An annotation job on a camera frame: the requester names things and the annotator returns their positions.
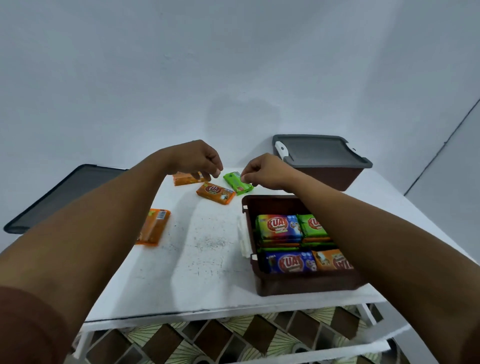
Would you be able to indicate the person's right hand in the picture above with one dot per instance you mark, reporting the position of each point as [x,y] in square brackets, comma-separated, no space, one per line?
[268,172]

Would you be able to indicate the person's left hand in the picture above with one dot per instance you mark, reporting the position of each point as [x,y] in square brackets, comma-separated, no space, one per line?
[195,159]

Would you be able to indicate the orange snack packet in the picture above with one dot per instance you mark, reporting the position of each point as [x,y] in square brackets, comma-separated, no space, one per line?
[332,260]
[185,179]
[153,227]
[215,193]

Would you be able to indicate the dark grey lid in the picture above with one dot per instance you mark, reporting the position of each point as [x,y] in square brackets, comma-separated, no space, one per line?
[318,150]
[56,198]

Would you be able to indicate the multicoloured snack packet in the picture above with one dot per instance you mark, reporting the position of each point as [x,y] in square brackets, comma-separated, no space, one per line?
[279,227]

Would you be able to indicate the blue snack packet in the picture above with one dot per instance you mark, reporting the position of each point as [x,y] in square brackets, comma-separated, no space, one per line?
[288,261]

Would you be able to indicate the person's right forearm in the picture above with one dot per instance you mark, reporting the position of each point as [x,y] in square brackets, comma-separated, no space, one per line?
[382,247]

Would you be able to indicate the person's left forearm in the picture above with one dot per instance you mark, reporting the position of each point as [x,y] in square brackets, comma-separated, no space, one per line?
[86,240]

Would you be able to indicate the brown sleeve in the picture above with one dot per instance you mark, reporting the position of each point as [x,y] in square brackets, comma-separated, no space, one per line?
[26,326]

